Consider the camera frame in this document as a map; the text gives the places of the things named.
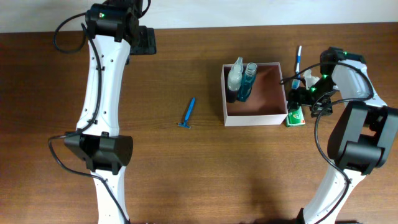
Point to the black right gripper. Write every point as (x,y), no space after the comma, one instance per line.
(298,99)

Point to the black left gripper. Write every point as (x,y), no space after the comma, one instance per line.
(143,42)

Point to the green soap box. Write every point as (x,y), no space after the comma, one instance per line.
(295,117)

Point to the teal mouthwash bottle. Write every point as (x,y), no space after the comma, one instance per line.
(247,82)

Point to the clear spray bottle dark liquid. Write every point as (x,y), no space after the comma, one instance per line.
(234,80)

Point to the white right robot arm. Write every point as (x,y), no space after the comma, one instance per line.
(363,136)

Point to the blue white toothbrush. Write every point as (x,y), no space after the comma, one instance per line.
(296,82)

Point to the pink open cardboard box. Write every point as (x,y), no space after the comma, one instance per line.
(266,105)

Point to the blue disposable razor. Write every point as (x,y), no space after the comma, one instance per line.
(184,124)

